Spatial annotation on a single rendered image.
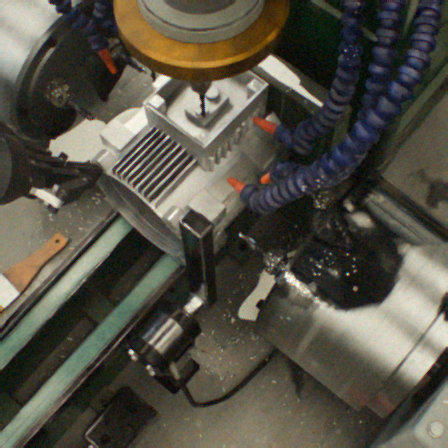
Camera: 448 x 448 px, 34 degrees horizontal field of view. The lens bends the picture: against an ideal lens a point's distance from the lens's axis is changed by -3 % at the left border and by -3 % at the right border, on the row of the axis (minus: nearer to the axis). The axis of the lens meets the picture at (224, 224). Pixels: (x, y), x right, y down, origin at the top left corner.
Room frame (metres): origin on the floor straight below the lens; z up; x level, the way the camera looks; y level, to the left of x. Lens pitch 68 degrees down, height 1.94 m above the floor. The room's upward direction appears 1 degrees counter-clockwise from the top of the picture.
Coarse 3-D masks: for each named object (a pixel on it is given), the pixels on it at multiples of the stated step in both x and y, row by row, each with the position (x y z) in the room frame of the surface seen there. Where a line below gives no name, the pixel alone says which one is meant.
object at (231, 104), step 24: (168, 96) 0.52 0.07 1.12; (192, 96) 0.51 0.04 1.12; (216, 96) 0.50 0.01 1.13; (240, 96) 0.51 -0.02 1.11; (264, 96) 0.51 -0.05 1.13; (168, 120) 0.46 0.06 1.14; (192, 120) 0.48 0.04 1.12; (216, 120) 0.48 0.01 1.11; (240, 120) 0.47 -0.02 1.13; (192, 144) 0.44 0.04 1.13; (216, 144) 0.44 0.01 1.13
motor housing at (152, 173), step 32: (128, 128) 0.50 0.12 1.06; (256, 128) 0.49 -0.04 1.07; (128, 160) 0.43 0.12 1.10; (160, 160) 0.43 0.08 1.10; (192, 160) 0.44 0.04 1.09; (224, 160) 0.44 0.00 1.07; (128, 192) 0.45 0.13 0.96; (160, 192) 0.39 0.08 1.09; (192, 192) 0.40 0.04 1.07; (224, 192) 0.40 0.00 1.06; (160, 224) 0.41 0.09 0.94; (224, 224) 0.38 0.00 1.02
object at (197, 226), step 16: (192, 224) 0.28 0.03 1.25; (208, 224) 0.28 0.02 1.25; (192, 240) 0.28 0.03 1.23; (208, 240) 0.28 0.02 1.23; (192, 256) 0.28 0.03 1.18; (208, 256) 0.28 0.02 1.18; (192, 272) 0.28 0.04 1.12; (208, 272) 0.27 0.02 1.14; (192, 288) 0.28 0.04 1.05; (208, 288) 0.27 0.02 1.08; (208, 304) 0.27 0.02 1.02
